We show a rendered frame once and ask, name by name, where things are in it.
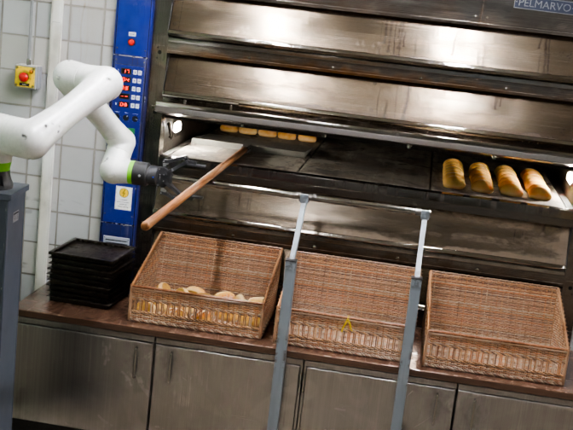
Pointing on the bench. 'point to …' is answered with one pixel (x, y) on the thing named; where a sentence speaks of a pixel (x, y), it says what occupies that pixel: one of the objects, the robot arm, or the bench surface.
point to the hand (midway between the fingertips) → (199, 182)
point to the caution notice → (123, 198)
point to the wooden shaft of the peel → (190, 190)
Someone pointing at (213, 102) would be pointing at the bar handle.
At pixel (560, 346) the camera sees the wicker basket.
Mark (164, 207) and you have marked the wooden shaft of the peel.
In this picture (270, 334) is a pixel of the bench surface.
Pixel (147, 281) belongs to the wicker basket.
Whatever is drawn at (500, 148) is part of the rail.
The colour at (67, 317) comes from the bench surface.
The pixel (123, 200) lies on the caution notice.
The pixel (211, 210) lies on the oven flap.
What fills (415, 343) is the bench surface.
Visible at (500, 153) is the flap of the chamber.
